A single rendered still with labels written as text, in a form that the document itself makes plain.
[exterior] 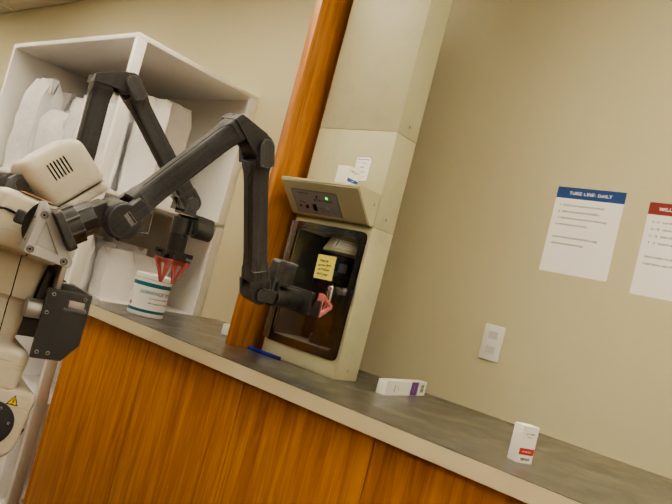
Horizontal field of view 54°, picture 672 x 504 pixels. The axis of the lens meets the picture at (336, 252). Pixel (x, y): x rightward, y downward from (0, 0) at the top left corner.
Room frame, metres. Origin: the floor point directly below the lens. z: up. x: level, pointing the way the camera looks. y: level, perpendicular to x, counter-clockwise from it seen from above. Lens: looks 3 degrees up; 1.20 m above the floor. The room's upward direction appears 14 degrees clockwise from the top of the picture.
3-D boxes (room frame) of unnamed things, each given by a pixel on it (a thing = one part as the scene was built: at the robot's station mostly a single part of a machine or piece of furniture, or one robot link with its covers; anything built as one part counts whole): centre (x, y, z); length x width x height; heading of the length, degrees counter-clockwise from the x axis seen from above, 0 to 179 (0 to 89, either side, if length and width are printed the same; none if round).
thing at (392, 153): (2.16, -0.05, 1.33); 0.32 x 0.25 x 0.77; 50
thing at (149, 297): (2.36, 0.61, 1.02); 0.13 x 0.13 x 0.15
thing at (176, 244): (2.00, 0.48, 1.21); 0.10 x 0.07 x 0.07; 141
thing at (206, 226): (2.02, 0.45, 1.30); 0.11 x 0.09 x 0.12; 127
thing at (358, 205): (2.02, 0.07, 1.46); 0.32 x 0.12 x 0.10; 50
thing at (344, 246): (2.05, 0.04, 1.19); 0.30 x 0.01 x 0.40; 50
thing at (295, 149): (2.32, 0.11, 1.64); 0.49 x 0.03 x 1.40; 140
